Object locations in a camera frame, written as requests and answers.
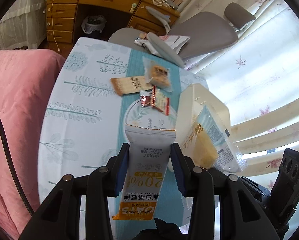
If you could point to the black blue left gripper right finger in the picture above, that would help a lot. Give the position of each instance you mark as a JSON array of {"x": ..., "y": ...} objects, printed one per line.
[{"x": 241, "y": 214}]

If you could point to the orange white oat bar packet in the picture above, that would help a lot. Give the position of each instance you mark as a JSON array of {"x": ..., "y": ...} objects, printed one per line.
[{"x": 149, "y": 151}]

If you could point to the lined trash bin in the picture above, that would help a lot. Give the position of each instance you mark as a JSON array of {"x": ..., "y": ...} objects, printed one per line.
[{"x": 93, "y": 23}]

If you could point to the large white snack bag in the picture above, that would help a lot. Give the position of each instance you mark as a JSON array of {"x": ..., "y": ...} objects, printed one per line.
[{"x": 229, "y": 156}]

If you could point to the small red foil candy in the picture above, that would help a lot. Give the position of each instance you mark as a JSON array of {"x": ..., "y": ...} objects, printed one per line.
[{"x": 145, "y": 98}]

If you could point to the brown soda cracker packet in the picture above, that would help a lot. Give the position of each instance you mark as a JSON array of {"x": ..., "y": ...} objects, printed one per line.
[{"x": 130, "y": 85}]

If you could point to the clear wrapped pastry packet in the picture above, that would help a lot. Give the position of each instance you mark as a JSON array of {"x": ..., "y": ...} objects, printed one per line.
[{"x": 157, "y": 75}]

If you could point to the grey office chair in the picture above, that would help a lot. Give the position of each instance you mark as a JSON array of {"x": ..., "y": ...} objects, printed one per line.
[{"x": 208, "y": 33}]

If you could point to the white lace covered furniture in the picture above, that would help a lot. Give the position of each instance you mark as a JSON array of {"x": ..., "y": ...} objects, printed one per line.
[{"x": 23, "y": 25}]

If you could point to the red striped dates packet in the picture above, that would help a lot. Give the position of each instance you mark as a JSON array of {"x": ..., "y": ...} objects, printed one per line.
[{"x": 159, "y": 101}]

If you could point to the wooden desk with drawers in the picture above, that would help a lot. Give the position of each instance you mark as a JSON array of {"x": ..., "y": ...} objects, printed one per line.
[{"x": 64, "y": 19}]

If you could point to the yellow cracker clear bag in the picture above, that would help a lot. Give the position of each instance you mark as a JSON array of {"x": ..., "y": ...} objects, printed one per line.
[{"x": 199, "y": 147}]

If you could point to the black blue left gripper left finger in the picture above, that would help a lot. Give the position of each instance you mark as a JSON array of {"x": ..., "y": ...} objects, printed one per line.
[{"x": 58, "y": 217}]

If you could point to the floral curtain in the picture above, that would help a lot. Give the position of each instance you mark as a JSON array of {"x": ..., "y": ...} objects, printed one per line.
[{"x": 258, "y": 80}]

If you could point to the white plastic storage bin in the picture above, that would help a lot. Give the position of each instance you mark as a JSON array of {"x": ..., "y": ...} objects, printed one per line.
[{"x": 198, "y": 105}]

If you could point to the white plastic bag on chair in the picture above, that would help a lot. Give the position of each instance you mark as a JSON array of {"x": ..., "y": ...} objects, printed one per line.
[{"x": 175, "y": 42}]

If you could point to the pink quilt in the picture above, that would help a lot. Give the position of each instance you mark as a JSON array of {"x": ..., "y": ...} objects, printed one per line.
[{"x": 27, "y": 78}]

